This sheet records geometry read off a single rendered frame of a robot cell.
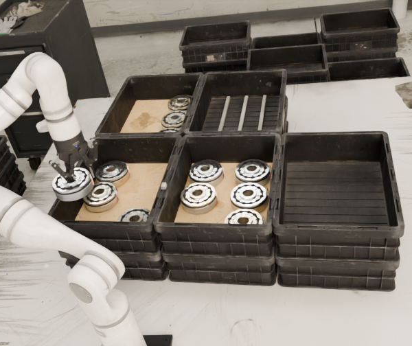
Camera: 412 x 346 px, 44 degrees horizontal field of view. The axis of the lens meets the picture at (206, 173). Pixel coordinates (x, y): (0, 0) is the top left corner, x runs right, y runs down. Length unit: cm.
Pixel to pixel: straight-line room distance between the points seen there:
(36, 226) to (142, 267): 40
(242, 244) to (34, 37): 182
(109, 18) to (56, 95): 370
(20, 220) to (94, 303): 23
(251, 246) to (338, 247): 21
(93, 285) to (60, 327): 41
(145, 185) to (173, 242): 31
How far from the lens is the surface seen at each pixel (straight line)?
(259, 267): 135
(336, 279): 137
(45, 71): 120
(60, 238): 114
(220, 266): 137
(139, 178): 161
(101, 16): 493
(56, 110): 126
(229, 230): 125
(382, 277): 136
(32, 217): 114
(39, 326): 149
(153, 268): 142
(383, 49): 301
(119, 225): 132
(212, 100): 193
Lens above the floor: 179
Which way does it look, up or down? 38 degrees down
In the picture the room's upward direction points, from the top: 10 degrees counter-clockwise
